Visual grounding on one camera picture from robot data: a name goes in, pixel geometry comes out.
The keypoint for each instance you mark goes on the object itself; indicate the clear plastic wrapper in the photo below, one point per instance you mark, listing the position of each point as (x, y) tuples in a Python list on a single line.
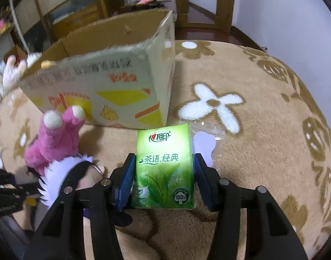
[(206, 127)]

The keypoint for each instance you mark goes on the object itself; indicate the yellow soft toy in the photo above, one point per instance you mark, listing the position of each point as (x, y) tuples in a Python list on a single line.
[(47, 64)]

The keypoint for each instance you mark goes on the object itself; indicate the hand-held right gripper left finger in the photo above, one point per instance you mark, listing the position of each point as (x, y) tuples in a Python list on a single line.
[(125, 184)]

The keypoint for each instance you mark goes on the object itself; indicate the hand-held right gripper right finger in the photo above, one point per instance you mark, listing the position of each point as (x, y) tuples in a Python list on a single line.
[(205, 185)]

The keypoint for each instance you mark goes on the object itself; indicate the wooden glass-door cabinet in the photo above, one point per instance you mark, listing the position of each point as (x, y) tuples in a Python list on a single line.
[(59, 10)]

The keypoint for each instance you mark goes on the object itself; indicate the white plush toy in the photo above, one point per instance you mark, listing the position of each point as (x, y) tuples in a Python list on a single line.
[(11, 71)]

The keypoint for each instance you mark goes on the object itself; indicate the pink plush toy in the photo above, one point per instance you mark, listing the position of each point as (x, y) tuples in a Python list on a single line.
[(55, 143)]

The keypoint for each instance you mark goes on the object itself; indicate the wooden door frame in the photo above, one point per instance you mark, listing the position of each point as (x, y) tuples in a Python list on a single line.
[(203, 5)]

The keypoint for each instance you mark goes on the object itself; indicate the brown floral blanket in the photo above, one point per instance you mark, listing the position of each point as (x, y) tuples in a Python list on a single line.
[(257, 168)]

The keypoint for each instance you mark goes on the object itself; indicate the green tissue pack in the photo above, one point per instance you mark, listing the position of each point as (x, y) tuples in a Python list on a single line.
[(162, 165)]

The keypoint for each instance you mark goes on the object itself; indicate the doll with lavender hair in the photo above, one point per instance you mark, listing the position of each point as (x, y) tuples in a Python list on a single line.
[(58, 172)]

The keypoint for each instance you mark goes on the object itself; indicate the printed cardboard box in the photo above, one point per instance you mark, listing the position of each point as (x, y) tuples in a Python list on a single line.
[(114, 86)]

